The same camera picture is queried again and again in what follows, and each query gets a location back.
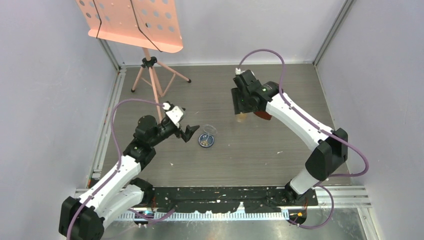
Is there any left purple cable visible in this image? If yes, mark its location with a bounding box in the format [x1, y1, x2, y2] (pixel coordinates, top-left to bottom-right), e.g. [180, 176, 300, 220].
[65, 97, 176, 240]

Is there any purple cable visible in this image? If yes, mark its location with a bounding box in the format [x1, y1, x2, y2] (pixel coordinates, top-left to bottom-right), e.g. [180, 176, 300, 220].
[65, 97, 176, 240]
[238, 48, 370, 230]

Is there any clear pill bottle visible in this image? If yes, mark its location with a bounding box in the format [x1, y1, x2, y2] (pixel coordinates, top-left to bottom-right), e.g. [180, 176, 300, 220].
[235, 113, 248, 123]

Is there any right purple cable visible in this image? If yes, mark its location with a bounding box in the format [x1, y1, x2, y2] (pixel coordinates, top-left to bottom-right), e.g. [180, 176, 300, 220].
[238, 48, 370, 230]

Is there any aluminium rail frame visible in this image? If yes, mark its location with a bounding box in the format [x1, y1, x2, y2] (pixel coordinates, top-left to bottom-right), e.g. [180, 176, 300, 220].
[86, 64, 127, 187]

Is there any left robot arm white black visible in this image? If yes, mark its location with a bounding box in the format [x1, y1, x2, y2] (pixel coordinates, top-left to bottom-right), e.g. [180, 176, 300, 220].
[58, 115, 199, 240]

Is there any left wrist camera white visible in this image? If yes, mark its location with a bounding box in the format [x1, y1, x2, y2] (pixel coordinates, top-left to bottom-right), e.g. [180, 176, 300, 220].
[162, 101, 186, 128]

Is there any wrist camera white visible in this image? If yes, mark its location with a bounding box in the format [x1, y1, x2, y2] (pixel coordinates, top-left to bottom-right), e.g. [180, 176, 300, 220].
[162, 101, 186, 128]
[234, 67, 246, 76]

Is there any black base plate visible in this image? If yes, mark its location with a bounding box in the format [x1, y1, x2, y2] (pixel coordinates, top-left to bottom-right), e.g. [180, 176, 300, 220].
[140, 186, 318, 214]

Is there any blue round pill box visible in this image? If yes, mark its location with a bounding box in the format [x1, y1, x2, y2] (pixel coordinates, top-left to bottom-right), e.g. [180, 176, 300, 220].
[198, 124, 218, 148]

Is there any brown wooden metronome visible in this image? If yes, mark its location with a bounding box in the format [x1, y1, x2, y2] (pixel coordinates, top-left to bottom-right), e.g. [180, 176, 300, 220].
[254, 111, 272, 121]

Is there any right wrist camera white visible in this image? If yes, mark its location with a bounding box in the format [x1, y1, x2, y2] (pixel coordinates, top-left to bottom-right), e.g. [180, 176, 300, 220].
[234, 67, 246, 76]

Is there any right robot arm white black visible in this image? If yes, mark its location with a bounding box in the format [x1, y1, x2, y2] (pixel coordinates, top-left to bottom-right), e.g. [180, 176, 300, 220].
[231, 68, 348, 205]

